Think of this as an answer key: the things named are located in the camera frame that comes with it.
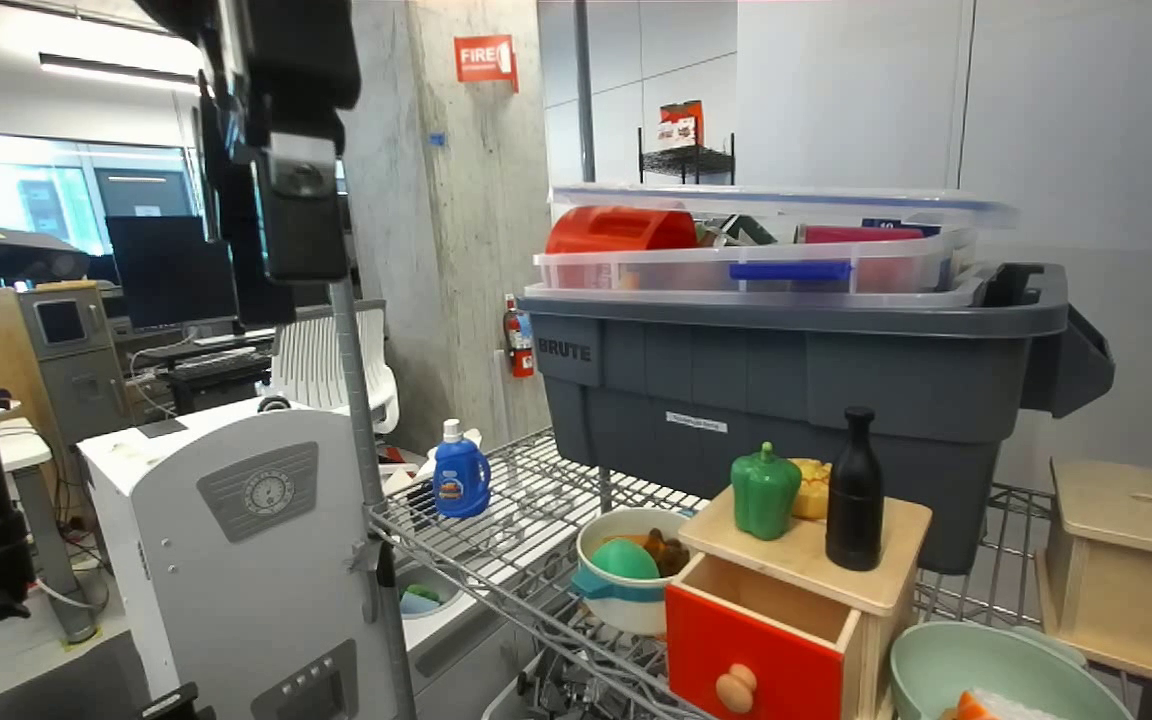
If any brown toy food piece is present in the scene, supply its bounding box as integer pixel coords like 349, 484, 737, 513
643, 527, 689, 575

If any metal wire shelf rack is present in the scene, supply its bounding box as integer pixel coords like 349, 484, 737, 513
326, 277, 1152, 720

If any white bowl teal rim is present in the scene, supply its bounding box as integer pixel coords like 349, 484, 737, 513
572, 509, 691, 634

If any mint green bowl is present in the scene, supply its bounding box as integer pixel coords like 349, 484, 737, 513
887, 618, 1134, 720

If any orange plastic container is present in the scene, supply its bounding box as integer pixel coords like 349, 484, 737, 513
545, 205, 697, 253

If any white grey equipment cabinet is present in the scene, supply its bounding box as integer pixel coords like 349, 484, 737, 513
82, 403, 398, 720

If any blue detergent bottle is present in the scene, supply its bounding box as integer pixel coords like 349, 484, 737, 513
432, 419, 491, 520

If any red fire extinguisher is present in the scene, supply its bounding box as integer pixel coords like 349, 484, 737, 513
505, 297, 536, 379

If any black toy bottle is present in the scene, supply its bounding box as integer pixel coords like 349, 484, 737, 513
828, 408, 883, 570

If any black computer monitor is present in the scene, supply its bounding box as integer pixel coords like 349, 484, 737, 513
108, 214, 237, 326

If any wooden box with red drawer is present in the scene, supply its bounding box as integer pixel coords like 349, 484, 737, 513
665, 491, 933, 720

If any green toy bell pepper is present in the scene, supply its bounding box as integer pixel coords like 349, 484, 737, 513
734, 440, 802, 540

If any small wooden slot box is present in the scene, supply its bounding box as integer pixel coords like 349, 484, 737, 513
1038, 459, 1152, 679

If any white office chair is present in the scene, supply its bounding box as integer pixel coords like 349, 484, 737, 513
270, 305, 399, 435

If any grey Brute storage tote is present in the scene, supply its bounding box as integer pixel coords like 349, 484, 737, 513
524, 265, 1115, 575

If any teal toy ball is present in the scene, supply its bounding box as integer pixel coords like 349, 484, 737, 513
593, 540, 659, 578

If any toy salmon sushi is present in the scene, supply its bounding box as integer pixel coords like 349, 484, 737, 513
946, 691, 1029, 720

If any clear plastic lidded bin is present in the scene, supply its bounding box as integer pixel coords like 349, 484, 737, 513
536, 184, 1011, 297

